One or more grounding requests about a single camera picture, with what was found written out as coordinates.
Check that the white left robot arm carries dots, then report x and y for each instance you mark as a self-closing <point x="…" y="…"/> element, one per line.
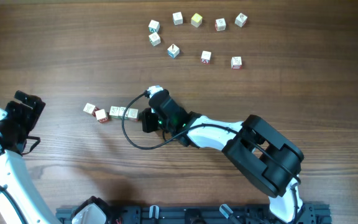
<point x="20" y="201"/>

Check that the white block letter K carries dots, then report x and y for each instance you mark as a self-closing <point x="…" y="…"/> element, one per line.
<point x="241" y="20"/>

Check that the white block blue P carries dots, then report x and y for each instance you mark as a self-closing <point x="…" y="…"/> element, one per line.
<point x="177" y="18"/>

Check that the white block paw print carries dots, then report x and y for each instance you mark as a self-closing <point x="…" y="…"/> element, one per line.
<point x="90" y="109"/>

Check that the white block teal A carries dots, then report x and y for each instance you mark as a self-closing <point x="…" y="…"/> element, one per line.
<point x="154" y="26"/>

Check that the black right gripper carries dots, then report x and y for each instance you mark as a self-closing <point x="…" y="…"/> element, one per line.
<point x="146" y="116"/>

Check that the white block green O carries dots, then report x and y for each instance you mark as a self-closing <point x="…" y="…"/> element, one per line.
<point x="114" y="111"/>

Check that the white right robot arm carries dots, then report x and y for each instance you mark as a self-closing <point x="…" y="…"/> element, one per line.
<point x="264" y="156"/>

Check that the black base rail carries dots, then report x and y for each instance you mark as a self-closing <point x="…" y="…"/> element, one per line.
<point x="310" y="213"/>

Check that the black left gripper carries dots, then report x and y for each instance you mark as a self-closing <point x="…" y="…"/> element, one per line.
<point x="30" y="116"/>

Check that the white block red side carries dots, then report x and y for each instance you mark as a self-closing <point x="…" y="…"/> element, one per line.
<point x="220" y="24"/>

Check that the white block blue X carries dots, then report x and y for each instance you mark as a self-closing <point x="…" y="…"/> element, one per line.
<point x="173" y="51"/>

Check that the yellow topped block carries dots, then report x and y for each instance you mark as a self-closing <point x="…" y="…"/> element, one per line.
<point x="196" y="20"/>

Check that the white block letter E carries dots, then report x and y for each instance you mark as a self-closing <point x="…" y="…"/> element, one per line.
<point x="132" y="114"/>

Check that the white block red A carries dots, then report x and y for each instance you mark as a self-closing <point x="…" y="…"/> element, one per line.
<point x="206" y="57"/>

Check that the white block Z red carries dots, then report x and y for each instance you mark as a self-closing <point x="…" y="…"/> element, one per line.
<point x="236" y="62"/>

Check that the white block green Z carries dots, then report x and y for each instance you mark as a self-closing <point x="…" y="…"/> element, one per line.
<point x="154" y="39"/>

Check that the white block numeral one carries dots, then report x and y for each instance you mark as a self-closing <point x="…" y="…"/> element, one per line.
<point x="123" y="113"/>

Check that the white block red W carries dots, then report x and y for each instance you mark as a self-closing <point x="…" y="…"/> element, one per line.
<point x="101" y="116"/>

